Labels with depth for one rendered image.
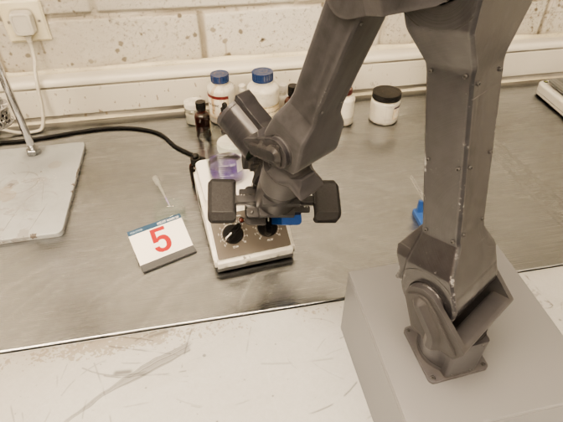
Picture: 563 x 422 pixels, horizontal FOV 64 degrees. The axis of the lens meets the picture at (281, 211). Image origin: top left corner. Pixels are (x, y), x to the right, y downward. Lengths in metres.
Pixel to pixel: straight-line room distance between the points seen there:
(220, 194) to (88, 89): 0.61
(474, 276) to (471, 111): 0.16
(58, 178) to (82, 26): 0.36
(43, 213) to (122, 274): 0.22
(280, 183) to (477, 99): 0.26
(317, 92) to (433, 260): 0.18
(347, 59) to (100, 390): 0.49
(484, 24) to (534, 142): 0.88
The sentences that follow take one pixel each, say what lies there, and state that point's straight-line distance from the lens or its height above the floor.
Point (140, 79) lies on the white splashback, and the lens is 1.14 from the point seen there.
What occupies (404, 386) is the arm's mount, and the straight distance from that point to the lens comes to 0.50.
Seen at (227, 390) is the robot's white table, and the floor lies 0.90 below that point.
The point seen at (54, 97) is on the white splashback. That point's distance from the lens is 1.19.
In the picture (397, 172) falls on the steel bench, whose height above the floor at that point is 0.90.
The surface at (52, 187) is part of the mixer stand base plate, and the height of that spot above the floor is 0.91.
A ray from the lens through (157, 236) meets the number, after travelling 0.76.
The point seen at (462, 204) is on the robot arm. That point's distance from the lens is 0.36.
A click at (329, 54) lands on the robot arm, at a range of 0.39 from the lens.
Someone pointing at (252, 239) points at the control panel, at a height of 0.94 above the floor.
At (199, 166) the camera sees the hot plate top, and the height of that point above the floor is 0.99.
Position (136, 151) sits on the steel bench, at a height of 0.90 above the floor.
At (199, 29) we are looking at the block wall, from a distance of 1.14.
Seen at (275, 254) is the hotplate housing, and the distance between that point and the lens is 0.72.
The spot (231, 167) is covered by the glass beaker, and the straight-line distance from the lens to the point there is 0.72.
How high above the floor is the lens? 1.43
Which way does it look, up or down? 40 degrees down
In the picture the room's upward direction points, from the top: straight up
